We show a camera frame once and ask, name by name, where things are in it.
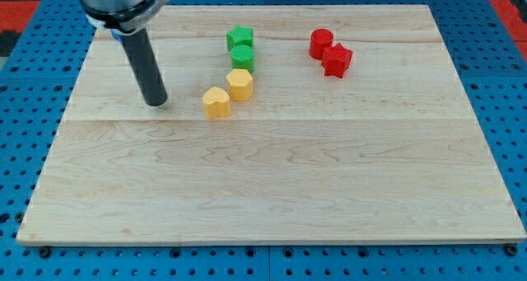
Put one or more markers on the red star block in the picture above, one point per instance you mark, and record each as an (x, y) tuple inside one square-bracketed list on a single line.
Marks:
[(336, 60)]

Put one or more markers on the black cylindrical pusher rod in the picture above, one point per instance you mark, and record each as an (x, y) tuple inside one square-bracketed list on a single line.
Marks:
[(142, 60)]

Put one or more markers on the red cylinder block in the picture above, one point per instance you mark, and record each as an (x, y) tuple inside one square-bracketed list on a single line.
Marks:
[(320, 39)]

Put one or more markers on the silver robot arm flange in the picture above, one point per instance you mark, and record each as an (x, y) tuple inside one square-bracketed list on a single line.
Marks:
[(123, 16)]

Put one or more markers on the light wooden board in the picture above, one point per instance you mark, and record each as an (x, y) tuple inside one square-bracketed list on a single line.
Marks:
[(390, 154)]

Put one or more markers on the green cylinder block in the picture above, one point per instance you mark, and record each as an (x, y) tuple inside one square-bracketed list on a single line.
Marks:
[(242, 57)]

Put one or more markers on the yellow hexagon block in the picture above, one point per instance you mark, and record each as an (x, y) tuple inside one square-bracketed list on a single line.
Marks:
[(240, 84)]

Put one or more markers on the green star block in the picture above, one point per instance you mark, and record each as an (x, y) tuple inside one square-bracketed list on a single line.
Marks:
[(239, 35)]

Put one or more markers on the yellow heart block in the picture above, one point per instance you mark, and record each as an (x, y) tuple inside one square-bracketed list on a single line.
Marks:
[(216, 103)]

